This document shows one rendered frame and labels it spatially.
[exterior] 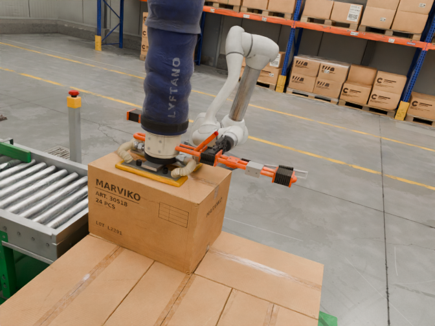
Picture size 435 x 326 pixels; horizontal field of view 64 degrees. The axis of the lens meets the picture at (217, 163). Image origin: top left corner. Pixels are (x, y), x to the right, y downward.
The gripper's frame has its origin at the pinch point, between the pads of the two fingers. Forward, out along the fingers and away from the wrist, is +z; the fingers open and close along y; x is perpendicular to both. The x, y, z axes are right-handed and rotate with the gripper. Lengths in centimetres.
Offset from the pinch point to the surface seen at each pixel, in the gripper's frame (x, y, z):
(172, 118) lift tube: 18.6, -16.3, 8.2
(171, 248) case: 6.8, 41.6, 21.4
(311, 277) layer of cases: -59, 53, -6
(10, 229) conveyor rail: 91, 54, 34
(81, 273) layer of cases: 39, 53, 44
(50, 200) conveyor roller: 93, 53, 5
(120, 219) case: 36, 37, 20
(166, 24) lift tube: 23, -55, 11
